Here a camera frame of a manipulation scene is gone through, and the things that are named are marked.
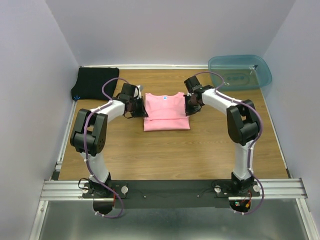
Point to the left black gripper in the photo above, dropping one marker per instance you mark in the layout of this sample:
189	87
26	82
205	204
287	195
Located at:
139	109

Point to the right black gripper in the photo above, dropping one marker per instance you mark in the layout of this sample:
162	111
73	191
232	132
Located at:
188	106

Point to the pink t-shirt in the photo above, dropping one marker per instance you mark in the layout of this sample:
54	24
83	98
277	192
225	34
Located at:
165	113

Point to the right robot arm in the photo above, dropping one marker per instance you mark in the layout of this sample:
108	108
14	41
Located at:
244	127

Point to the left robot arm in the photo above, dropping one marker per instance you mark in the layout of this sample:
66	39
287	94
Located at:
89	132

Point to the folded black t-shirt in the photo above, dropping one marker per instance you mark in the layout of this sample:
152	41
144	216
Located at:
90	81

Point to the blue translucent plastic bin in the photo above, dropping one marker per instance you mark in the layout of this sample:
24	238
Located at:
239	72

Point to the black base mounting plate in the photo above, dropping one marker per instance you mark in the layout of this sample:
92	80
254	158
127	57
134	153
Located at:
169	194

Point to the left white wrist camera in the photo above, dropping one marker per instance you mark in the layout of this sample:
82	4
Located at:
140	87

